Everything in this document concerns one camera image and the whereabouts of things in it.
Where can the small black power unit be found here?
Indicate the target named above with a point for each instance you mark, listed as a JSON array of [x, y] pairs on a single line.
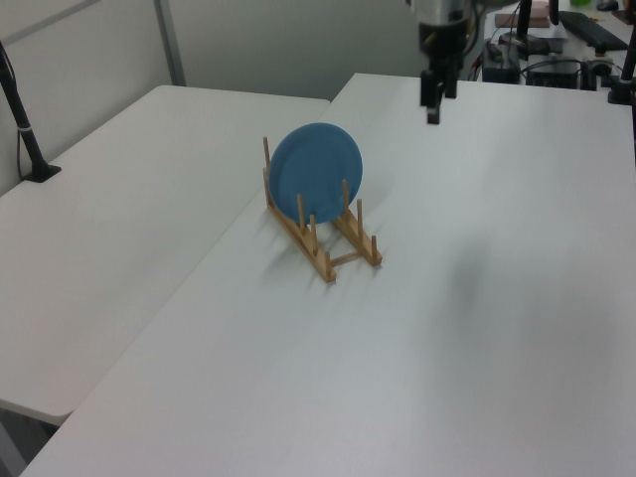
[[597, 73]]

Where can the black camera pole with base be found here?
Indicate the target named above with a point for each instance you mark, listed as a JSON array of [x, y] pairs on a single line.
[[22, 129]]

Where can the white side table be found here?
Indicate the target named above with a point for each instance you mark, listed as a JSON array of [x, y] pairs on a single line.
[[114, 223]]

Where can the blue round plate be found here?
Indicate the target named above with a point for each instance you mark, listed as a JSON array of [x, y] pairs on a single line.
[[313, 169]]

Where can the black electronics box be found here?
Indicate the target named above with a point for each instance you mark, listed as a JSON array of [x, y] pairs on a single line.
[[501, 64]]

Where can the black monitor stand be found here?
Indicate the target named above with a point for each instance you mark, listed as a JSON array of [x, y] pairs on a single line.
[[523, 30]]

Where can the wooden plate rack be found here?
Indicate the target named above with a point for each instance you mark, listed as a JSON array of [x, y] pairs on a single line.
[[318, 248]]

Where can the black clamp camera mount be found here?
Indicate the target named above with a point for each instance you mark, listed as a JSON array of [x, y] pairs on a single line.
[[623, 84]]

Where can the black keyboard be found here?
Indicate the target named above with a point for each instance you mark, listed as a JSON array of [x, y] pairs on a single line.
[[593, 31]]

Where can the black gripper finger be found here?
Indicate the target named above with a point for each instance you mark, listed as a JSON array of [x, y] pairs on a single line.
[[451, 79], [433, 99]]

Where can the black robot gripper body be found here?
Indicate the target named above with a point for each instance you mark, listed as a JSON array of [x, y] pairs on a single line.
[[442, 37]]

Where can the black flat device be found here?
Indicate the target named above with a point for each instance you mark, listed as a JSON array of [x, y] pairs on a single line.
[[554, 74]]

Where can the pink box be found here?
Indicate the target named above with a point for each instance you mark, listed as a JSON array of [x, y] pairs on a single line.
[[538, 12]]

